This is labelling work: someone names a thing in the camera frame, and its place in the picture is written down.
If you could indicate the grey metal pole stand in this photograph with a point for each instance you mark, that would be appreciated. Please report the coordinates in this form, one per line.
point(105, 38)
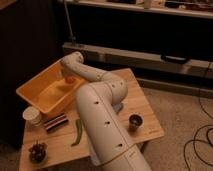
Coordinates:
point(72, 37)

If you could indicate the yellow plastic bin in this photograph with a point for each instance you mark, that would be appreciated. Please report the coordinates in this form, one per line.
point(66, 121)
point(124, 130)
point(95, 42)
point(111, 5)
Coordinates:
point(48, 95)

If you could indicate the small orange apple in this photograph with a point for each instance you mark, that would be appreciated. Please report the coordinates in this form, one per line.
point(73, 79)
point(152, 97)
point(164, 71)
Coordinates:
point(69, 80)

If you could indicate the striped black white box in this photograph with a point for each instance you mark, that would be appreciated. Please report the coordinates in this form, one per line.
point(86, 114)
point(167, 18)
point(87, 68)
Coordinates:
point(55, 122)

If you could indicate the white paper cup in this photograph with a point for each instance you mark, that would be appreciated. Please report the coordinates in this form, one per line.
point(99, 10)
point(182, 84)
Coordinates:
point(32, 115)

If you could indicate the dark metal cup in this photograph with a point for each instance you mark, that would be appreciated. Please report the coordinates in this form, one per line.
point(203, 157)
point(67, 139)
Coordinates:
point(135, 121)

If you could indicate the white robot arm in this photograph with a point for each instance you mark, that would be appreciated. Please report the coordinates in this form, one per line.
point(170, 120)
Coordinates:
point(108, 139)

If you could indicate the bunch of dark grapes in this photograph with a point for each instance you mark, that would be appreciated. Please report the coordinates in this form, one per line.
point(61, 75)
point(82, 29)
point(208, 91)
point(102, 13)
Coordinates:
point(37, 152)

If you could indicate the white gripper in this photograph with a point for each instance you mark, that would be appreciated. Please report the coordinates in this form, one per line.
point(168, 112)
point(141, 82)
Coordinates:
point(64, 72)

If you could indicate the black flat object on ledge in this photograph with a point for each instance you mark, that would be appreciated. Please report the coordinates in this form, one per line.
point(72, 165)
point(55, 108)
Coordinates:
point(176, 60)

